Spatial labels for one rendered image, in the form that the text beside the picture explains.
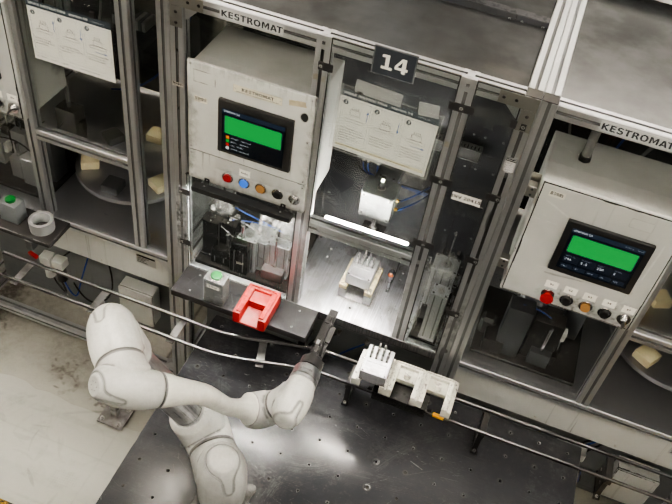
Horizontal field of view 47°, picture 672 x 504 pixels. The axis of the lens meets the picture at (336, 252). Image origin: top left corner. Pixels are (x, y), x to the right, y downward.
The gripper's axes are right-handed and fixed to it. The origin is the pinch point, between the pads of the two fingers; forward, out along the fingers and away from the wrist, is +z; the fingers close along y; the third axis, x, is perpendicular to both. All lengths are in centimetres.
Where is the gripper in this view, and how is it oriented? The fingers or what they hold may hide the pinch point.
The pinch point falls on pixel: (330, 324)
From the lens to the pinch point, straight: 261.6
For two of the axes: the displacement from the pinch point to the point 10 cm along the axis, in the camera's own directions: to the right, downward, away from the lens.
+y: 1.2, -7.0, -7.1
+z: 3.4, -6.4, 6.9
